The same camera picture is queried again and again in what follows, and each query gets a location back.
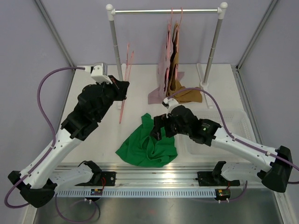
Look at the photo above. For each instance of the pink tank top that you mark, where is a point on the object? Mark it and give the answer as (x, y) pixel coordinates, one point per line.
(173, 85)

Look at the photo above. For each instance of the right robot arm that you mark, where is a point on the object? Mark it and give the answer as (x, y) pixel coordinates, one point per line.
(270, 166)

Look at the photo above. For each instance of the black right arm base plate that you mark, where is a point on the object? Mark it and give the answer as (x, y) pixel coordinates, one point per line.
(206, 179)

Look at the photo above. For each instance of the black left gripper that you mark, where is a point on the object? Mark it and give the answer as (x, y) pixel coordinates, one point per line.
(120, 87)

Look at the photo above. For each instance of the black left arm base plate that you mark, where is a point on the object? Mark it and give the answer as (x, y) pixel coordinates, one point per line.
(104, 178)

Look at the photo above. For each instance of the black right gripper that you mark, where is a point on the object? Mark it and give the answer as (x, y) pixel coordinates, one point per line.
(160, 122)

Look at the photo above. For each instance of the white clothes rack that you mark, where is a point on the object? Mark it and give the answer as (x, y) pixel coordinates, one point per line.
(221, 10)

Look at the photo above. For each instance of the aluminium mounting rail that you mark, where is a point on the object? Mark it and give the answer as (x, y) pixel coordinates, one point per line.
(177, 175)

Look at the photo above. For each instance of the pink hanger with brown top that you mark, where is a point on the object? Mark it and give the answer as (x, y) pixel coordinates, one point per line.
(176, 39)

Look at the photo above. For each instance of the white slotted cable duct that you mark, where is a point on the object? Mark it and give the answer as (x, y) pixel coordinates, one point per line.
(137, 193)

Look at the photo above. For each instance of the green tank top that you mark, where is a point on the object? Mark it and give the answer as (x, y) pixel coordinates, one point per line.
(143, 150)

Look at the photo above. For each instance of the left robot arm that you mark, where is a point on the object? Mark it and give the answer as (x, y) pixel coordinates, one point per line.
(37, 183)

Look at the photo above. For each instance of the white plastic basket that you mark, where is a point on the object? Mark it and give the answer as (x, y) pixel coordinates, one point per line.
(236, 121)

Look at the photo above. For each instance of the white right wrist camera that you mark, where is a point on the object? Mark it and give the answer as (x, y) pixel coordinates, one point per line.
(170, 104)

